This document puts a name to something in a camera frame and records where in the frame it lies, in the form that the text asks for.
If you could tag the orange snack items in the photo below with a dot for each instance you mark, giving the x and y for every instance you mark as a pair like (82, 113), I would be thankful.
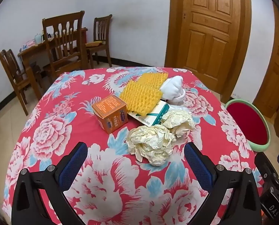
(153, 78)

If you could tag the tall wooden chair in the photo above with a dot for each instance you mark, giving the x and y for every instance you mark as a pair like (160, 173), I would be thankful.
(60, 30)

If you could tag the pink cloth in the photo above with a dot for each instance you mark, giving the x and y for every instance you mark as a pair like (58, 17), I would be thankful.
(27, 45)

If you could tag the red bucket with green rim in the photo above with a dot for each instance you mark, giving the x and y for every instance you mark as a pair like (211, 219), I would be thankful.
(247, 121)

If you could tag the wooden chair with cushion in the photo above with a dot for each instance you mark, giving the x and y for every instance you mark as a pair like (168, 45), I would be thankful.
(102, 28)

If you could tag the orange cardboard box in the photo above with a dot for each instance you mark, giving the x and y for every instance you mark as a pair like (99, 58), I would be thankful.
(109, 112)

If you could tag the pale green jug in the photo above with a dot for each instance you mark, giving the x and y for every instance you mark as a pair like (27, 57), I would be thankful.
(38, 38)

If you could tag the wooden dining table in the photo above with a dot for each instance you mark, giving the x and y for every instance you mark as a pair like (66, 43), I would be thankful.
(34, 51)

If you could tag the red floral tablecloth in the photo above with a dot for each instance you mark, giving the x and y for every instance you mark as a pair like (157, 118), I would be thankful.
(60, 133)

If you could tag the yellow seat cushion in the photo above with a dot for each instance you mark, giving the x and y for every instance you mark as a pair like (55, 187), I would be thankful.
(94, 43)

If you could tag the white cloth bundle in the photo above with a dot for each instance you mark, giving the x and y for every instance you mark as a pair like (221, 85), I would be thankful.
(173, 90)

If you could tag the large paper ball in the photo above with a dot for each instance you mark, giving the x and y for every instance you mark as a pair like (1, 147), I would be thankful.
(151, 143)

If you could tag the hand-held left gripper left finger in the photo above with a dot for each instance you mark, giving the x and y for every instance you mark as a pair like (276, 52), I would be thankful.
(71, 166)

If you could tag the white green medicine box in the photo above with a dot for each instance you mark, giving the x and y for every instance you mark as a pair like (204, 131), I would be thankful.
(153, 116)

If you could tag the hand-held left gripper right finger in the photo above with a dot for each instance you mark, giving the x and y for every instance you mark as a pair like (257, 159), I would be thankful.
(198, 166)

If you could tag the small paper ball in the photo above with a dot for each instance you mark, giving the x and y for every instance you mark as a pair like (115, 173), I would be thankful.
(178, 121)

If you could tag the yellow foam net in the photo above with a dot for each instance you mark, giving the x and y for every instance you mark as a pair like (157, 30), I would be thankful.
(141, 98)

